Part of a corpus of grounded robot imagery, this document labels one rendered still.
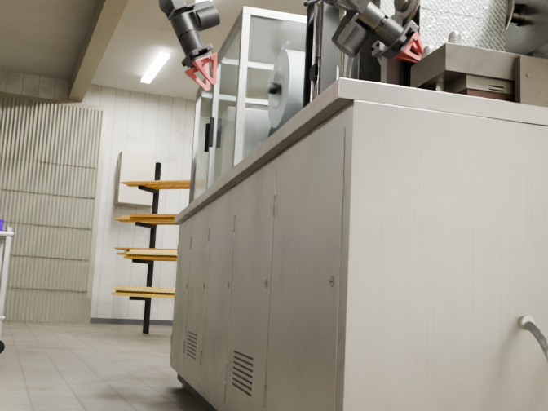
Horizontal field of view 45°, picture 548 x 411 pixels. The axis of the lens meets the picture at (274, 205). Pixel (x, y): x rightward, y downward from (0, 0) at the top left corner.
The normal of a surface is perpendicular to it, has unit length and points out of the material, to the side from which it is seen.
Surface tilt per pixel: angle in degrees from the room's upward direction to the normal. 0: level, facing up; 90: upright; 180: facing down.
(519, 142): 90
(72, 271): 90
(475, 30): 90
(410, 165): 90
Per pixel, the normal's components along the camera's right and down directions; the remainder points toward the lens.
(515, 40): -0.96, -0.08
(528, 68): 0.26, -0.12
